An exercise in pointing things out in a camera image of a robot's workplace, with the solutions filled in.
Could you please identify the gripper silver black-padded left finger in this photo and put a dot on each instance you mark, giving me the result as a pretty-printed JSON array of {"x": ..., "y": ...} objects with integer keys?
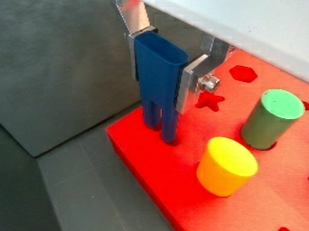
[{"x": 135, "y": 19}]

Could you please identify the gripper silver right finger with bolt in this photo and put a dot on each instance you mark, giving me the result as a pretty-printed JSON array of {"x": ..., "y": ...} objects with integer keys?
[{"x": 197, "y": 76}]

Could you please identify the dark blue square-circle object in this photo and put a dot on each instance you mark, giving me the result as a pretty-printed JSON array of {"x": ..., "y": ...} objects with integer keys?
[{"x": 159, "y": 61}]

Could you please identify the green cylinder peg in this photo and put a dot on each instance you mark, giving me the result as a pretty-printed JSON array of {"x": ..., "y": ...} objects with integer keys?
[{"x": 276, "y": 112}]

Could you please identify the yellow cylinder peg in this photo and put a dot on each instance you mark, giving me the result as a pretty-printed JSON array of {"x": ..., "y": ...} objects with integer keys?
[{"x": 226, "y": 166}]

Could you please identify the red shape-sorter block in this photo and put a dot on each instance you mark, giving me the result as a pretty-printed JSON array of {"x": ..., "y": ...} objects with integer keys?
[{"x": 272, "y": 201}]

